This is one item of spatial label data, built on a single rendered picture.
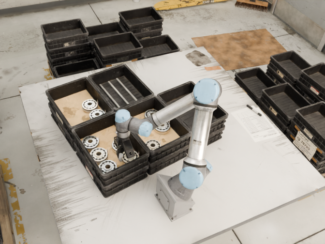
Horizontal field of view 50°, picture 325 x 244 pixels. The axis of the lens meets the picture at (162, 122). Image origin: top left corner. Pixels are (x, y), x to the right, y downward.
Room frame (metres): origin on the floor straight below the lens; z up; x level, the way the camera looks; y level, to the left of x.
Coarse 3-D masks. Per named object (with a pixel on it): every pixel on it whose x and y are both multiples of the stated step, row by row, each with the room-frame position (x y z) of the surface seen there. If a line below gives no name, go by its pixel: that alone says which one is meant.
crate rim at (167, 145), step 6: (156, 96) 1.73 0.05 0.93; (138, 102) 1.65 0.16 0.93; (162, 102) 1.68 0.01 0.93; (126, 108) 1.59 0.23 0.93; (186, 126) 1.48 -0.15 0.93; (138, 138) 1.35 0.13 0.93; (180, 138) 1.38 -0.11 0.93; (144, 144) 1.31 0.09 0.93; (168, 144) 1.32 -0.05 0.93; (174, 144) 1.35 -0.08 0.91; (150, 150) 1.27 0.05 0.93; (156, 150) 1.27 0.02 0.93
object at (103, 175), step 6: (108, 114) 1.52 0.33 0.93; (96, 120) 1.46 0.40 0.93; (78, 126) 1.40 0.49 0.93; (72, 132) 1.35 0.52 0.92; (132, 132) 1.39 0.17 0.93; (84, 150) 1.23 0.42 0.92; (90, 156) 1.19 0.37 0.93; (144, 156) 1.22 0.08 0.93; (132, 162) 1.17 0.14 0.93; (96, 168) 1.12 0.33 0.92; (120, 168) 1.13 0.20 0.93; (102, 174) 1.07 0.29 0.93; (108, 174) 1.08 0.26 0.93
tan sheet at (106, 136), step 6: (114, 126) 1.52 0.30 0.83; (102, 132) 1.46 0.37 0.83; (108, 132) 1.46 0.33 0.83; (114, 132) 1.47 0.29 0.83; (102, 138) 1.41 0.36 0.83; (108, 138) 1.41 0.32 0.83; (102, 144) 1.36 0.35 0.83; (108, 144) 1.37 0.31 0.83; (108, 150) 1.32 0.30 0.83; (108, 156) 1.27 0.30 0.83; (114, 156) 1.28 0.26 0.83; (120, 162) 1.24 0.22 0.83
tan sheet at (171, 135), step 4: (144, 112) 1.67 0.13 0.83; (136, 116) 1.63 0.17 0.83; (140, 116) 1.63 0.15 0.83; (152, 132) 1.50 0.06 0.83; (168, 132) 1.51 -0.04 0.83; (172, 132) 1.51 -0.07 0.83; (140, 136) 1.46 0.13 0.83; (148, 136) 1.46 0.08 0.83; (152, 136) 1.47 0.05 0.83; (156, 136) 1.47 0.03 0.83; (160, 136) 1.47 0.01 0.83; (164, 136) 1.48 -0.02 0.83; (168, 136) 1.48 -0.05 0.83; (172, 136) 1.48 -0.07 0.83; (176, 136) 1.48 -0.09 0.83; (144, 140) 1.42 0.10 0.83; (164, 140) 1.44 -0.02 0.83; (168, 140) 1.44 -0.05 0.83; (172, 140) 1.44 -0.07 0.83
